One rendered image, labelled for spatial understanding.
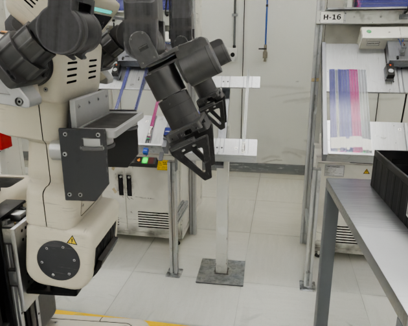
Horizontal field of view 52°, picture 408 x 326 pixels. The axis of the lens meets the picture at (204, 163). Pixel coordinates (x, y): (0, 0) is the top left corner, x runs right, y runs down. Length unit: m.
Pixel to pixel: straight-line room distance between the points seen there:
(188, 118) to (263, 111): 3.23
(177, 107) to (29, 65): 0.26
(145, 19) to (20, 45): 0.22
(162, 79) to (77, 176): 0.32
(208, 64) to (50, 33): 0.26
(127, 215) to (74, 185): 1.69
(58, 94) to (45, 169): 0.20
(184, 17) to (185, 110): 0.46
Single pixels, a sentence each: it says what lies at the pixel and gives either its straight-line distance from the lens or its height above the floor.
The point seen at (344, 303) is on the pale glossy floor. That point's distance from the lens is 2.23.
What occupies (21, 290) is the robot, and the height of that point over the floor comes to 0.62.
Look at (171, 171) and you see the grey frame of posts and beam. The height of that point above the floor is 0.59.
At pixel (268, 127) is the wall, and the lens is 3.96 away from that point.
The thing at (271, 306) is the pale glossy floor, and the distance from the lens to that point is 2.13.
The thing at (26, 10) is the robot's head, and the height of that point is 1.28.
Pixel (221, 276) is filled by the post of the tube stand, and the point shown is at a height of 0.01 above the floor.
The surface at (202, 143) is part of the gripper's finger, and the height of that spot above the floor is 1.06.
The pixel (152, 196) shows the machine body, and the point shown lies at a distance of 2.51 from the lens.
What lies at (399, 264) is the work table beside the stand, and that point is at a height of 0.80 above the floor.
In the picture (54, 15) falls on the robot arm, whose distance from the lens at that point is 0.74.
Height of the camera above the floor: 1.22
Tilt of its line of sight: 16 degrees down
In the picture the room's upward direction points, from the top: straight up
